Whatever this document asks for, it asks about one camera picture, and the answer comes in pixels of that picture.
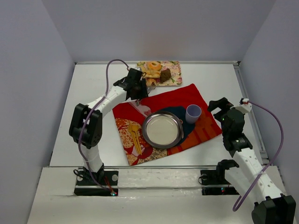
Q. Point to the red patterned cloth mat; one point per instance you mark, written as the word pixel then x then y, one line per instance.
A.
pixel 176 102

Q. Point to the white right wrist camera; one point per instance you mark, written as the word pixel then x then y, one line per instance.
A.
pixel 244 108

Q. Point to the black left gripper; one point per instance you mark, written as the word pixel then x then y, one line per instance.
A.
pixel 139 91

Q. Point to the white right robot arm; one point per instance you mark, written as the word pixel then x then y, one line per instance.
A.
pixel 244 172

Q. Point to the sugared round bun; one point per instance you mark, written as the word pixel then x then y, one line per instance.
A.
pixel 151 82

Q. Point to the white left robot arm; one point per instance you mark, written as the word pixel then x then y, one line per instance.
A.
pixel 86 124

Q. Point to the silver metal plate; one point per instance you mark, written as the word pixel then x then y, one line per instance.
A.
pixel 162 130

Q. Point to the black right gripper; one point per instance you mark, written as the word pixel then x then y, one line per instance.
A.
pixel 219 105

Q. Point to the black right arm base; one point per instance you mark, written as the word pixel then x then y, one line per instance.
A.
pixel 213 185

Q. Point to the lavender plastic cup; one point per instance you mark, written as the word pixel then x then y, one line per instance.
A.
pixel 193 112

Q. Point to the small round pale bun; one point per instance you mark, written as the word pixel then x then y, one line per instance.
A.
pixel 142 68

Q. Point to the jam pastry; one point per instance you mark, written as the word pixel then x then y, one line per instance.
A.
pixel 152 74

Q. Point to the glazed ring donut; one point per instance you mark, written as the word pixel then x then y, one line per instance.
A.
pixel 154 65

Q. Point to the floral rectangular tray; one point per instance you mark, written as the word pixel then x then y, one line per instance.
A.
pixel 174 66

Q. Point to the brown chocolate croissant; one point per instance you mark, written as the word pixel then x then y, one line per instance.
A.
pixel 165 75

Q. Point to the metal tongs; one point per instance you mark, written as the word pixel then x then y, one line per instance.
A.
pixel 139 101

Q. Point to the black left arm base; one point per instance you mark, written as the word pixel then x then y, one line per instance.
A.
pixel 85 186

